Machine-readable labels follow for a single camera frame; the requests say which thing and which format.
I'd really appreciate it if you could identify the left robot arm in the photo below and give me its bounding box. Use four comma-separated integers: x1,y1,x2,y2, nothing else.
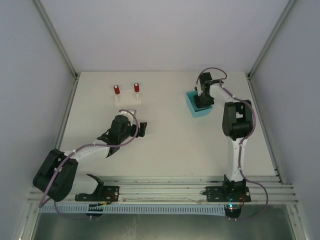
32,111,147,208

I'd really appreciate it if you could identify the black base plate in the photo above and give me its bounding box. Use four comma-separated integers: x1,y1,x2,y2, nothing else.
74,185,120,202
202,186,252,203

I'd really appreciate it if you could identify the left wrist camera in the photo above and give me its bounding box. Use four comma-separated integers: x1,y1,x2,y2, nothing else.
125,108,137,117

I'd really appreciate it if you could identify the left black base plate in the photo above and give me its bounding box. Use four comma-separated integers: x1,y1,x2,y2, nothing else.
74,185,120,202

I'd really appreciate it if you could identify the grey slotted cable duct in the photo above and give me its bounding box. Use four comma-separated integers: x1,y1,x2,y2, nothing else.
39,203,225,216

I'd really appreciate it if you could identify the right frame post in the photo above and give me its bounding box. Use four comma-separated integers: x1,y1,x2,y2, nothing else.
247,0,298,81

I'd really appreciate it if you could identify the white four-peg fixture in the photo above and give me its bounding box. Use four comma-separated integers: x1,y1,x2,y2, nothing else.
114,88,142,106

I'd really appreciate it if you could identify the left frame post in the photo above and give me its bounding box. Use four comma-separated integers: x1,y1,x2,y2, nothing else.
31,0,78,79

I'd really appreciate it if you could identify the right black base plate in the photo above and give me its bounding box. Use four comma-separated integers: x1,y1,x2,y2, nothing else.
202,186,252,203

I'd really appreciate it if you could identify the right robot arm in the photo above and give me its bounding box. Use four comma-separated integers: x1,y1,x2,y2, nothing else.
147,68,257,202

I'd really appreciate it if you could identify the red large spring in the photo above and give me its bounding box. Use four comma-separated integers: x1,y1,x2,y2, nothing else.
113,85,120,95
134,82,140,93

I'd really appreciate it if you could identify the frame post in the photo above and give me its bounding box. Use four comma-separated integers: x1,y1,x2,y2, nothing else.
31,0,78,79
247,0,298,81

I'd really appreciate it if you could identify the teal plastic bin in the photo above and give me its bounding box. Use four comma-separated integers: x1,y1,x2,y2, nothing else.
186,90,213,118

